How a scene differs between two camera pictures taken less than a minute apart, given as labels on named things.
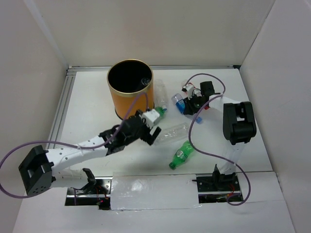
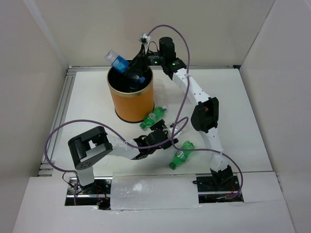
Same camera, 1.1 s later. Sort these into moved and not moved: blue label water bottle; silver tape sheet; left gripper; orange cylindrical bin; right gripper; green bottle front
Moved: left gripper; blue label water bottle; right gripper
Not moved: orange cylindrical bin; green bottle front; silver tape sheet
